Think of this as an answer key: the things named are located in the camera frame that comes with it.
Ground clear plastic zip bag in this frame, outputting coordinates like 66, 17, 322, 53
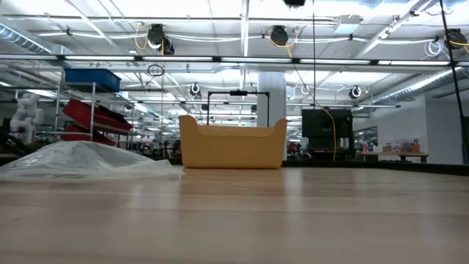
0, 140, 185, 183

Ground white pillar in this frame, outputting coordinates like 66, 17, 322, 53
256, 70, 288, 128

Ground black monitor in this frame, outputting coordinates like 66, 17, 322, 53
300, 108, 355, 150

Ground long ceiling light strip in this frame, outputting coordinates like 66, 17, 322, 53
0, 54, 469, 67

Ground yellow plastic bin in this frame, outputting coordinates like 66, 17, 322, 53
178, 114, 289, 170

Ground wooden table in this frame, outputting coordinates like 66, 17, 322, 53
361, 150, 430, 164

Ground blue storage bin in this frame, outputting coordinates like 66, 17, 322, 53
64, 67, 122, 93

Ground metal shelf rack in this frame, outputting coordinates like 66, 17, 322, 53
34, 69, 136, 157

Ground red tilted bin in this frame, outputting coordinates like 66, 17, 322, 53
61, 98, 134, 132
59, 123, 117, 147

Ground white robot figure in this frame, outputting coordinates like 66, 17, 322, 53
9, 92, 45, 144

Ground thin black hanging cable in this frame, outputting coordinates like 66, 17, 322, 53
312, 0, 317, 108

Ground black gantry frame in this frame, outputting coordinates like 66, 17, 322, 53
206, 89, 271, 128

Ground silver ventilation duct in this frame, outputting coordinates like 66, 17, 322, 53
366, 67, 469, 106
0, 22, 54, 55

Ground long straight black cable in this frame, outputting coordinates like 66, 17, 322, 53
438, 0, 469, 165

